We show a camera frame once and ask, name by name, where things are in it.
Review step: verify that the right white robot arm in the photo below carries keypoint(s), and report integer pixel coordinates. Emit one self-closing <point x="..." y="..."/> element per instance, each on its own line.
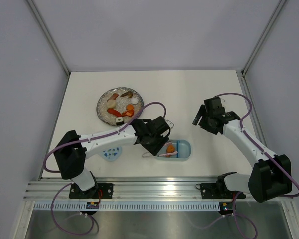
<point x="271" y="173"/>

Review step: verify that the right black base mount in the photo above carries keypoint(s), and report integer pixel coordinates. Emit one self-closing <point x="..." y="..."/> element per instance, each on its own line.
<point x="210" y="191"/>

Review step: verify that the white slotted cable duct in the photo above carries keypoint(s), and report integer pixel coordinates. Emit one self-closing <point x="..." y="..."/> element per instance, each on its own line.
<point x="129" y="206"/>

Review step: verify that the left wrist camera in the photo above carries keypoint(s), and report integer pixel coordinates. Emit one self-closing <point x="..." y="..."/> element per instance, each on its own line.
<point x="170" y="124"/>

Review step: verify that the left aluminium frame post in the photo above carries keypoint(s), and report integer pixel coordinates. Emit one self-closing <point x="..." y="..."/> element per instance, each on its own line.
<point x="48" y="36"/>

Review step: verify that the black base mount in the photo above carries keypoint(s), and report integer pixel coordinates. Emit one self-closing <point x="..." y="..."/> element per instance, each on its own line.
<point x="210" y="191"/>
<point x="105" y="191"/>

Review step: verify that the orange fried food piece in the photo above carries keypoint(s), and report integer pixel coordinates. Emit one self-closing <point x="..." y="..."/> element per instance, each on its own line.
<point x="171" y="149"/>

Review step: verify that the speckled round plate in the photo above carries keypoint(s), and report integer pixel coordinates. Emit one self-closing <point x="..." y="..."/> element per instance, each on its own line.
<point x="121" y="103"/>

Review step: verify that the sushi roll piece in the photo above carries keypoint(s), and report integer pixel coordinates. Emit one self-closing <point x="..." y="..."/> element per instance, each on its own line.
<point x="119" y="121"/>

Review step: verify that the aluminium rail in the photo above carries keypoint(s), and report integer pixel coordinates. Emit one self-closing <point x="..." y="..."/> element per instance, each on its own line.
<point x="128" y="188"/>

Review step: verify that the pink ham slice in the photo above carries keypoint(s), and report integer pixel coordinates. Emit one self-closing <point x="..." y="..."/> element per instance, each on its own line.
<point x="114" y="96"/>

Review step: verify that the right aluminium frame post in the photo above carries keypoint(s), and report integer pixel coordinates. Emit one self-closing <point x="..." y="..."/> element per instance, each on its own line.
<point x="264" y="35"/>

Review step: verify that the white round radish slice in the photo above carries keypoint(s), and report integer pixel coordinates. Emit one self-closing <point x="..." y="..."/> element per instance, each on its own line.
<point x="134" y="101"/>

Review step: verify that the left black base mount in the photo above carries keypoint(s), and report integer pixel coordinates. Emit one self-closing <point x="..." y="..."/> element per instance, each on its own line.
<point x="105" y="191"/>

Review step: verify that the beige mushroom piece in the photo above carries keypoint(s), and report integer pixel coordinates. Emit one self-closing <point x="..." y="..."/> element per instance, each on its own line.
<point x="111" y="103"/>

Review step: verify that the blue lunch box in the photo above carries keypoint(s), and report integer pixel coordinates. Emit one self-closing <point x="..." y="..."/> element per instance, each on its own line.
<point x="184" y="151"/>

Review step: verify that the orange carrot pieces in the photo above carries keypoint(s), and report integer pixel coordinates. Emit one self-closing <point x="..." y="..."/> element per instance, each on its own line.
<point x="129" y="112"/>

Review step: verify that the aluminium frame post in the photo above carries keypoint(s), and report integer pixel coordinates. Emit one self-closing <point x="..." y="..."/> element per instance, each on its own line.
<point x="48" y="36"/>
<point x="264" y="35"/>

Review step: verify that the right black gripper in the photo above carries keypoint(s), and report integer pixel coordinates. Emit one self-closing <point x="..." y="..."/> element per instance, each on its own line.
<point x="202" y="123"/>

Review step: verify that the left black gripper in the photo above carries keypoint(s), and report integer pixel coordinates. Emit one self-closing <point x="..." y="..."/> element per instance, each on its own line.
<point x="154" y="149"/>

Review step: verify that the terrazzo pattern lunch box lid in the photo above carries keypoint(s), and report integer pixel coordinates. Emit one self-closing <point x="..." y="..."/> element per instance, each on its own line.
<point x="111" y="155"/>

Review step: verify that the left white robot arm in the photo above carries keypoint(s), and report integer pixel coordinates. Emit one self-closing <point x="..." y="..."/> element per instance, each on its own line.
<point x="72" y="151"/>

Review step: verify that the red sausage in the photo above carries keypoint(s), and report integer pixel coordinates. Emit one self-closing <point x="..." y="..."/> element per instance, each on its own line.
<point x="114" y="112"/>

